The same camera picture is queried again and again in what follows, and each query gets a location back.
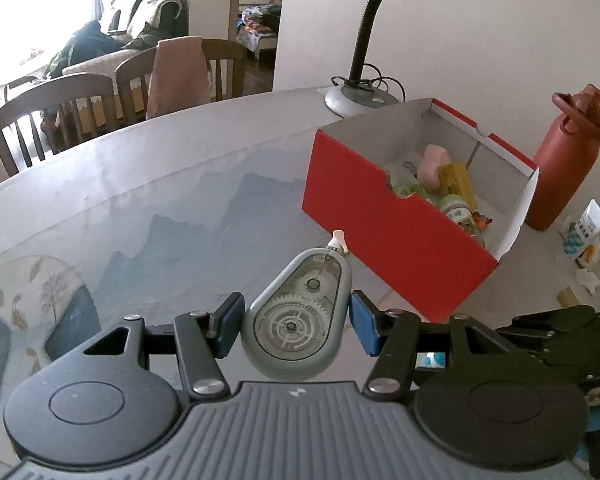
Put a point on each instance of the green-capped jar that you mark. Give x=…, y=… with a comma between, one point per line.
x=455, y=210

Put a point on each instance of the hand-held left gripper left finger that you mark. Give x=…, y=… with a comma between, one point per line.
x=230, y=325

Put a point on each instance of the small yellow box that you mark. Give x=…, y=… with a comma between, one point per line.
x=457, y=180

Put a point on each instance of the grey correction tape dispenser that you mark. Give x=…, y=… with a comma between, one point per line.
x=295, y=320

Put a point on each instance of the orange toy figure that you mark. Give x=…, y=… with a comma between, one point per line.
x=481, y=221

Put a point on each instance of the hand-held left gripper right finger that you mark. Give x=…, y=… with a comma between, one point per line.
x=364, y=322

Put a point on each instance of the cluttered bed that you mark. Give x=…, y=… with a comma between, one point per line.
x=260, y=25

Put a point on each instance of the light sofa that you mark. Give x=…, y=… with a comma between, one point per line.
x=95, y=62

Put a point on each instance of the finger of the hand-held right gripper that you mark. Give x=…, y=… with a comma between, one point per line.
x=560, y=352
x=555, y=317

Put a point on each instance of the wooden dining chair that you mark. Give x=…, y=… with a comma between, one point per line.
x=227, y=52
x=45, y=90

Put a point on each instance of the pink cloth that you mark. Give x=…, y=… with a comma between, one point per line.
x=177, y=77

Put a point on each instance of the grey desk lamp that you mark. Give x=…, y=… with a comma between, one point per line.
x=350, y=97

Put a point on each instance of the red cardboard box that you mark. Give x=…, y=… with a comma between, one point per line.
x=380, y=230

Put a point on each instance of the dark clothes pile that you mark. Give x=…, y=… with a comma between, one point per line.
x=85, y=42

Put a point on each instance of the pink shell-shaped dish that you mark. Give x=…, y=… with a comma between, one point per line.
x=432, y=165

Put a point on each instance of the red water bottle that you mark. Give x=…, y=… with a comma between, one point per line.
x=560, y=175

